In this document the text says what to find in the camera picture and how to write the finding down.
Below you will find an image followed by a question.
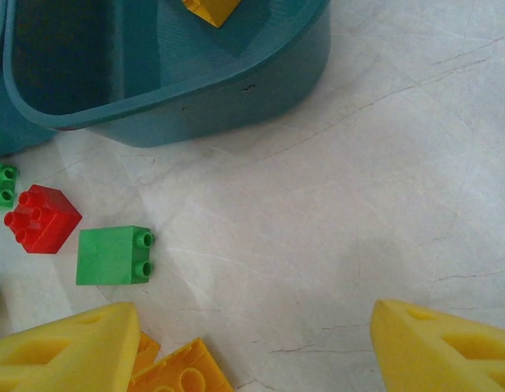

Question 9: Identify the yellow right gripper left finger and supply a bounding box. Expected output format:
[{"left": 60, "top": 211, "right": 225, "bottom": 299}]
[{"left": 0, "top": 301, "right": 141, "bottom": 392}]

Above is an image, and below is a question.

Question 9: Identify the teal plastic container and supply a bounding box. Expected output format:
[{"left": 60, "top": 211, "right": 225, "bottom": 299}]
[
  {"left": 0, "top": 0, "right": 60, "bottom": 158},
  {"left": 2, "top": 0, "right": 333, "bottom": 149}
]

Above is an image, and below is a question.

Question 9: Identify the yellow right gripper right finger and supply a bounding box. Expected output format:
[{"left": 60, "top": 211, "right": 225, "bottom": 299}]
[{"left": 369, "top": 298, "right": 505, "bottom": 392}]

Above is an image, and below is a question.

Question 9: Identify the green lego brick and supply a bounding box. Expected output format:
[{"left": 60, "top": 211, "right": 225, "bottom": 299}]
[
  {"left": 0, "top": 160, "right": 20, "bottom": 212},
  {"left": 75, "top": 225, "right": 156, "bottom": 287}
]

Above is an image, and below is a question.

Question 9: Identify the yellow lego brick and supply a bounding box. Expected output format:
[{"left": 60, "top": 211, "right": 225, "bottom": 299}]
[
  {"left": 181, "top": 0, "right": 244, "bottom": 29},
  {"left": 127, "top": 337, "right": 235, "bottom": 392},
  {"left": 132, "top": 331, "right": 162, "bottom": 375}
]

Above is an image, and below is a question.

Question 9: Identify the red square lego brick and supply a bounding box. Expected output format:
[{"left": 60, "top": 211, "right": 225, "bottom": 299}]
[{"left": 2, "top": 184, "right": 83, "bottom": 255}]

